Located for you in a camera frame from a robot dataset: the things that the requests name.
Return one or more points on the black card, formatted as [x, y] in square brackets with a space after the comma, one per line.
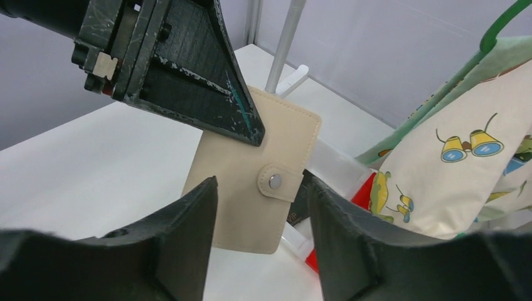
[299, 209]

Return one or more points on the red plastic bin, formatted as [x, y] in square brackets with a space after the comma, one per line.
[361, 199]

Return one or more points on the yellow patterned garment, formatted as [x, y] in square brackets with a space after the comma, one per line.
[470, 162]

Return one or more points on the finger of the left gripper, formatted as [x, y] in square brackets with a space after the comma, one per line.
[187, 71]

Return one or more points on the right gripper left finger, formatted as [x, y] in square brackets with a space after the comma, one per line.
[163, 256]

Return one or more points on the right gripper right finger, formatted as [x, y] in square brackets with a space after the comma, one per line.
[362, 257]

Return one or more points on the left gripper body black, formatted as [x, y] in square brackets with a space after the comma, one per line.
[114, 40]

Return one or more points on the beige card holder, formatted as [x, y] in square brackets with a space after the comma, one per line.
[257, 185]

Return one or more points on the left metal rack pole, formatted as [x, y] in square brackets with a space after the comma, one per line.
[286, 38]

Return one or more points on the green clothes hanger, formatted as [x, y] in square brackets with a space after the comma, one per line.
[494, 57]

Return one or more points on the left white rack foot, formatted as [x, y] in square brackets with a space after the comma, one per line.
[293, 81]

